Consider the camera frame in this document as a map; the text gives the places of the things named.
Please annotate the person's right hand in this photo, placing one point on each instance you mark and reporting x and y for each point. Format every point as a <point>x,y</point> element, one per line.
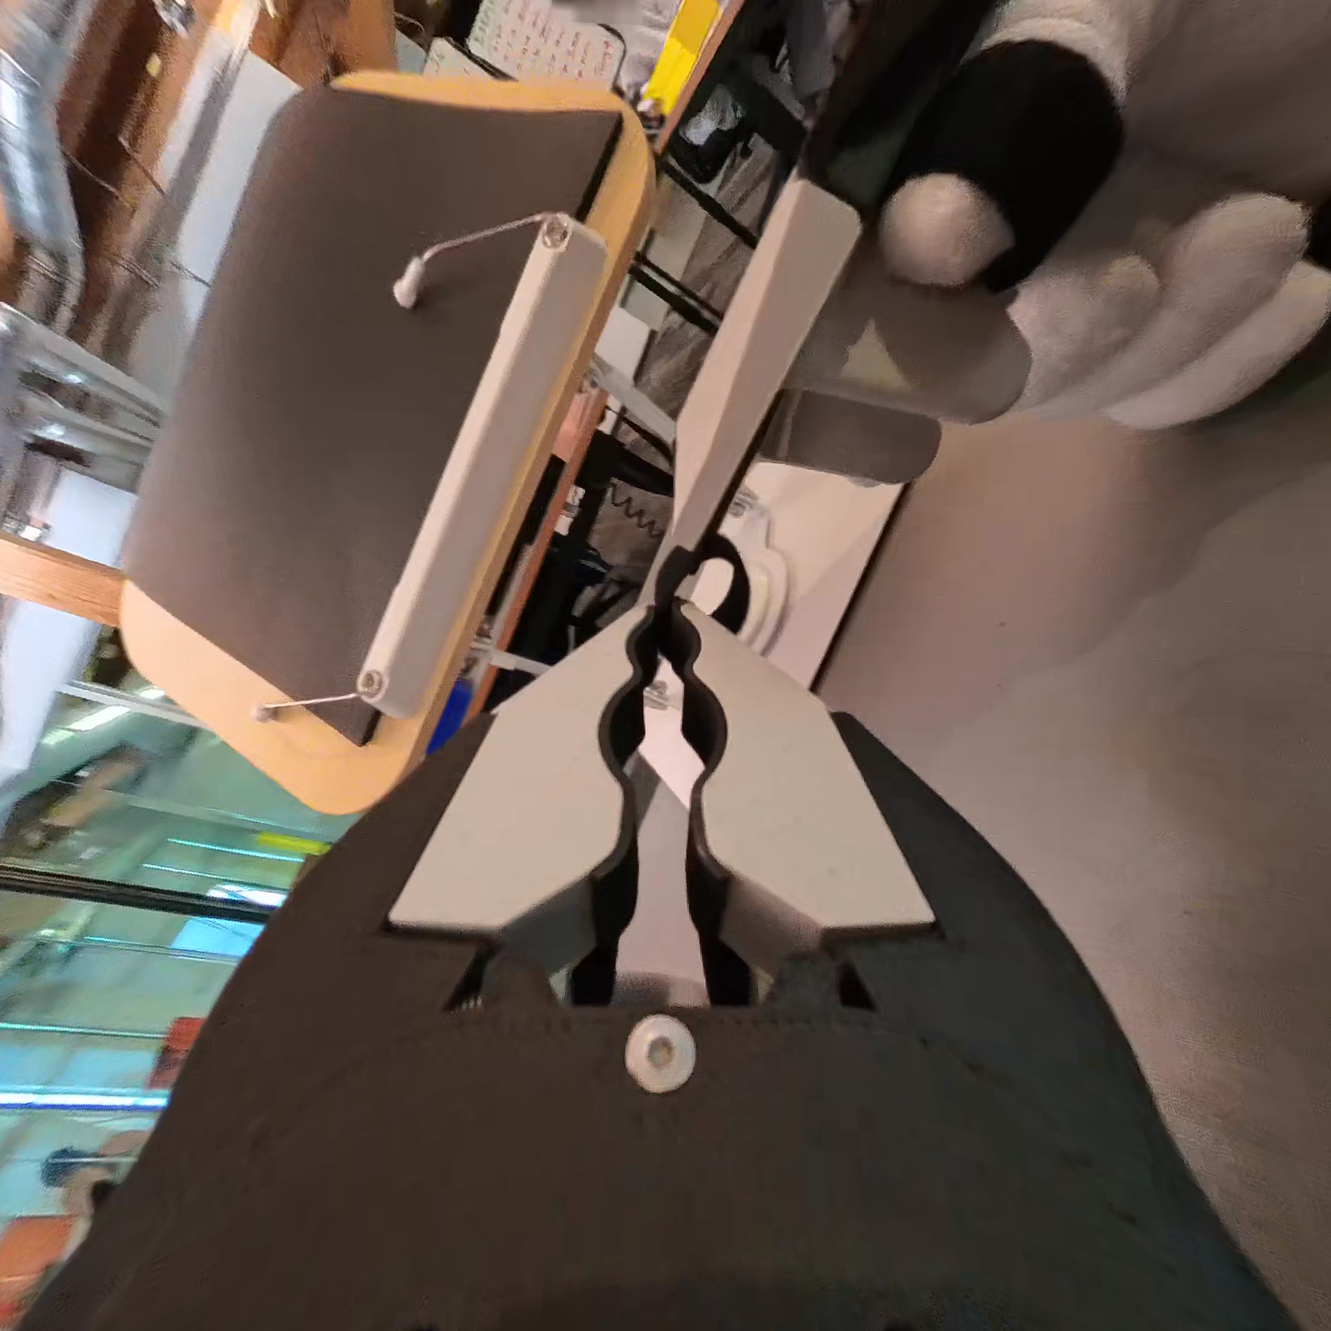
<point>1195,312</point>

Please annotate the wooden tray with black pad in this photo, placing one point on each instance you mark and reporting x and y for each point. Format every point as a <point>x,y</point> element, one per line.
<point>311,417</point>

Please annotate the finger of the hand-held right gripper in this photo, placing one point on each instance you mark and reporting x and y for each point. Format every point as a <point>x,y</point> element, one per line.
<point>759,333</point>

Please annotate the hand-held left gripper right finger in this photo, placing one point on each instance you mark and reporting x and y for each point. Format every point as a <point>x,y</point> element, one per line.
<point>801,833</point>

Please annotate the silver spiral ventilation duct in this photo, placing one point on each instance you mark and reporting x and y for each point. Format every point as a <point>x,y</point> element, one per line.
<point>36,187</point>

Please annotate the blue plastic bin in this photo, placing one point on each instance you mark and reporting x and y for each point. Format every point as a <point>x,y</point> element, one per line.
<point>450,718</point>

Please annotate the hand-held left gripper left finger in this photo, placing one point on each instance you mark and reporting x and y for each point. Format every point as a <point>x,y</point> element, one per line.
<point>519,821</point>

